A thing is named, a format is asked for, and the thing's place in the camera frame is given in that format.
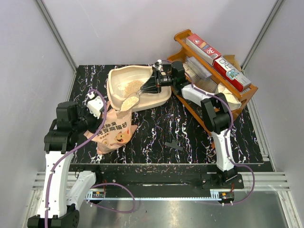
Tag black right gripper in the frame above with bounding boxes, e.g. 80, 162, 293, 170
140, 70, 176, 95

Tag clear plastic scoop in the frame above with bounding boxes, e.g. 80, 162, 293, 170
120, 90, 143, 112

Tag pink cat litter bag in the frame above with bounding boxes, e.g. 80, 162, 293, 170
92, 108, 137, 155

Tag black plastic clip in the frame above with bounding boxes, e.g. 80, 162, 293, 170
164, 140, 183, 151

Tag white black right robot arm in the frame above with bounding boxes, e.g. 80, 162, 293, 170
140, 60, 238, 188

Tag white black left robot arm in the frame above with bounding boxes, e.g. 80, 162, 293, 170
27, 96, 106, 228

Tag tan cat litter pellets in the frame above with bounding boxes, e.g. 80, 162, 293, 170
124, 80, 144, 98

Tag beige plastic litter box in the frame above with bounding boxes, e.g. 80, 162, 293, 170
107, 65, 171, 112

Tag red white toothpaste box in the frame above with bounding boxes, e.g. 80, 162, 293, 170
186, 34, 222, 66

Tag red white long box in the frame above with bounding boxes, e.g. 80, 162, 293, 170
213, 57, 251, 92

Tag orange wooden rack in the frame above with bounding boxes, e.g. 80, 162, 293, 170
166, 28, 258, 150

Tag clear plastic packet stack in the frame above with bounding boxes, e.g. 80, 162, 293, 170
186, 57, 212, 81

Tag beige cloth bag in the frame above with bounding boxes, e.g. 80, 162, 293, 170
215, 83, 241, 111

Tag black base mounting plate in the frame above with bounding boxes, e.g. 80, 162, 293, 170
75, 163, 245, 199

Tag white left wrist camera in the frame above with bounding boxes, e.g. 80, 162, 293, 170
86, 92, 106, 119

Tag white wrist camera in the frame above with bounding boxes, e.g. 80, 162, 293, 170
152, 59, 162, 71
86, 92, 106, 119

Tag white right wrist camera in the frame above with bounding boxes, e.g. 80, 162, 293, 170
152, 59, 162, 71

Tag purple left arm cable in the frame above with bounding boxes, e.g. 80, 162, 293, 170
44, 89, 136, 228

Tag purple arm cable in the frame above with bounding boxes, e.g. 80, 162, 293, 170
44, 89, 136, 228
161, 59, 256, 206

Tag white cable duct rail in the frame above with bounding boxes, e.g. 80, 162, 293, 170
85, 187, 230, 200

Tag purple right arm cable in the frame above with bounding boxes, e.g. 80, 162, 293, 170
161, 59, 256, 206

